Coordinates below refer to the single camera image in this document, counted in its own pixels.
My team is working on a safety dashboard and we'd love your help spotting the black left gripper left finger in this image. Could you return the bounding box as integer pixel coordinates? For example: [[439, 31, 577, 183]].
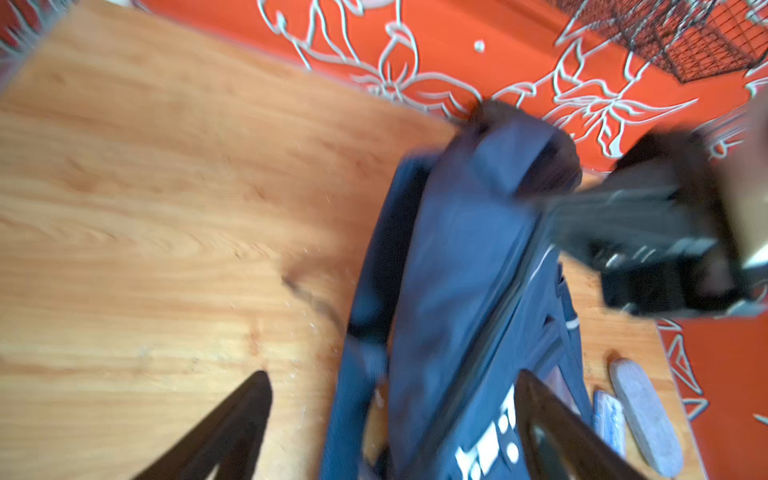
[[136, 370, 273, 479]]

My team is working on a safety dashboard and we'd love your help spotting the navy blue student backpack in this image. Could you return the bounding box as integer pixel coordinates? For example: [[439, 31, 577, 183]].
[[319, 100, 591, 479]]

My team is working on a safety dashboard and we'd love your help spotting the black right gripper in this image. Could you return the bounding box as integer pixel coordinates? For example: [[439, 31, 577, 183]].
[[542, 129, 756, 315]]

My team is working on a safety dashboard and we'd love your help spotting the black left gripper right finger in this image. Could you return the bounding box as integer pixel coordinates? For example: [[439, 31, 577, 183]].
[[515, 370, 643, 479]]

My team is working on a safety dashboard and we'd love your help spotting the black wire wall basket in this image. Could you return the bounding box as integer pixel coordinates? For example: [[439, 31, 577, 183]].
[[551, 0, 767, 83]]

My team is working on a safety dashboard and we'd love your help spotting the blue stationery set pack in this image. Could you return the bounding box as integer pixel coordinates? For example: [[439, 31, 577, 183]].
[[593, 390, 626, 458]]

